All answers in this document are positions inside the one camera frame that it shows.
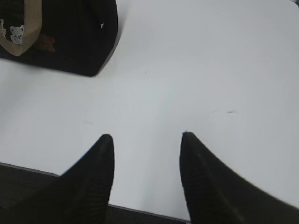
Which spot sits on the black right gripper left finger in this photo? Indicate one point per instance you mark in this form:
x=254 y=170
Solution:
x=79 y=196

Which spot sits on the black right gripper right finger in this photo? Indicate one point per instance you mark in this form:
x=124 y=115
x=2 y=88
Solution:
x=215 y=194

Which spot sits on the black canvas tote bag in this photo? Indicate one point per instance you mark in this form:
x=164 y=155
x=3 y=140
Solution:
x=76 y=36

